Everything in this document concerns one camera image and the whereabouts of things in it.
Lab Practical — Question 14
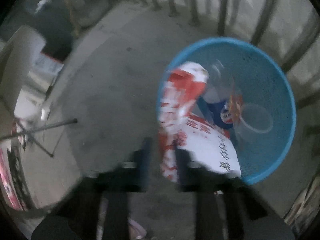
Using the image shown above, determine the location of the blue mesh wastebasket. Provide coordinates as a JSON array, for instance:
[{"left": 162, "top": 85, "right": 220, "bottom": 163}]
[{"left": 156, "top": 37, "right": 297, "bottom": 186}]

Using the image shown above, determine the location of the red white plastic bag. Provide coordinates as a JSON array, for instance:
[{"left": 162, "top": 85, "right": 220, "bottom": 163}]
[{"left": 159, "top": 62, "right": 242, "bottom": 183}]

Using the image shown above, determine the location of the clear plastic bottle blue label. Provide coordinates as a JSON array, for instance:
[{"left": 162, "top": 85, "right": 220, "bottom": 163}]
[{"left": 197, "top": 62, "right": 244, "bottom": 130}]

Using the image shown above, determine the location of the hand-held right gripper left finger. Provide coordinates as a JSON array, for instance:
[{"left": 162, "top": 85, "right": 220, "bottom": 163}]
[{"left": 34, "top": 137, "right": 153, "bottom": 240}]

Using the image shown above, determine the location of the dark cabinet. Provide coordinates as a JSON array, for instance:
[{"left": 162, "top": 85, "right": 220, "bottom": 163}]
[{"left": 40, "top": 12, "right": 75, "bottom": 60}]

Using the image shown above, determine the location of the clear plastic cup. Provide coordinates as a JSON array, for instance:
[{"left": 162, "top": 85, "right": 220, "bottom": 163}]
[{"left": 236, "top": 103, "right": 273, "bottom": 133}]

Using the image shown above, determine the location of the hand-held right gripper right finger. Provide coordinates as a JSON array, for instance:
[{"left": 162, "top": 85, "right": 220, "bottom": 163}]
[{"left": 174, "top": 147, "right": 297, "bottom": 240}]

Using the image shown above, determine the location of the orange snack wrapper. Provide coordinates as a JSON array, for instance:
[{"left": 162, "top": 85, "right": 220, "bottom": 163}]
[{"left": 229, "top": 90, "right": 244, "bottom": 125}]

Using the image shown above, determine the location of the metal balcony railing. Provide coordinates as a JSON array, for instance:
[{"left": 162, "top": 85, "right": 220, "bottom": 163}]
[{"left": 130, "top": 0, "right": 320, "bottom": 110}]

